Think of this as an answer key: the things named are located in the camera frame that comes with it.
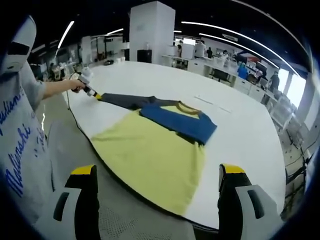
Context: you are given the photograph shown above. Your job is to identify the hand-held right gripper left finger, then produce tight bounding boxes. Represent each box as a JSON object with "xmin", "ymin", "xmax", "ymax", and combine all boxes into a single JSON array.
[{"xmin": 48, "ymin": 164, "xmax": 101, "ymax": 240}]

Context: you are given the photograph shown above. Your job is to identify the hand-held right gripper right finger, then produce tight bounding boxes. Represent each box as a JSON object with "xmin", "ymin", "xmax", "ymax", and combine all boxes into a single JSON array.
[{"xmin": 217, "ymin": 163, "xmax": 286, "ymax": 240}]

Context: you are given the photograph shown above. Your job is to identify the yellow blue brown garment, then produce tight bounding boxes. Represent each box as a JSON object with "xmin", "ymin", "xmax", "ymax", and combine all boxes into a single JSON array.
[{"xmin": 91, "ymin": 92, "xmax": 218, "ymax": 217}]

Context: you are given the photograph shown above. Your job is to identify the person's left hand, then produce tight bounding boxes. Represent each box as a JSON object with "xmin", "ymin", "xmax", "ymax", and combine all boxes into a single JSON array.
[{"xmin": 66, "ymin": 78, "xmax": 87, "ymax": 94}]

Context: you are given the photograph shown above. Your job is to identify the black box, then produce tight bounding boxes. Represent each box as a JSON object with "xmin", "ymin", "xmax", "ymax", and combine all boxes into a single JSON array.
[{"xmin": 136, "ymin": 49, "xmax": 153, "ymax": 64}]

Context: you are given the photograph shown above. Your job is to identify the white chest device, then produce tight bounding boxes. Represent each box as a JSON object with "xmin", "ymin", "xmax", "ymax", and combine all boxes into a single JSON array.
[{"xmin": 4, "ymin": 14, "xmax": 37, "ymax": 74}]

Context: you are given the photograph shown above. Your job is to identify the black metal stand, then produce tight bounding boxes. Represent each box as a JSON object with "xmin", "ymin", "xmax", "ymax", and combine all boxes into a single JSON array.
[{"xmin": 284, "ymin": 146, "xmax": 316, "ymax": 194}]

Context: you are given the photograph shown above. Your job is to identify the white square pillar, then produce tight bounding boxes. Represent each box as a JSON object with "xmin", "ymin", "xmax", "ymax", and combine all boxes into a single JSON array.
[{"xmin": 129, "ymin": 0, "xmax": 176, "ymax": 66}]

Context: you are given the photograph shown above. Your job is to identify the white cart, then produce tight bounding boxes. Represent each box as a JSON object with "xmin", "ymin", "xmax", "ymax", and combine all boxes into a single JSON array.
[{"xmin": 273, "ymin": 94, "xmax": 299, "ymax": 131}]

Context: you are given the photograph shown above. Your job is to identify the row of white cabinets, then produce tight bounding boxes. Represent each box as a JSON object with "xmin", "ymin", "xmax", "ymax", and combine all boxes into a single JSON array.
[{"xmin": 160, "ymin": 53, "xmax": 276, "ymax": 104}]

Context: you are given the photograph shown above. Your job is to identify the blue container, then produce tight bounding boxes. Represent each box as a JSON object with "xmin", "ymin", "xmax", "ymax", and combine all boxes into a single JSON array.
[{"xmin": 237, "ymin": 62, "xmax": 249, "ymax": 80}]

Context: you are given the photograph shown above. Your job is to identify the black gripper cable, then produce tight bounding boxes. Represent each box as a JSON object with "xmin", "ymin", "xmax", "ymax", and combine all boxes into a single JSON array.
[{"xmin": 65, "ymin": 71, "xmax": 89, "ymax": 136}]

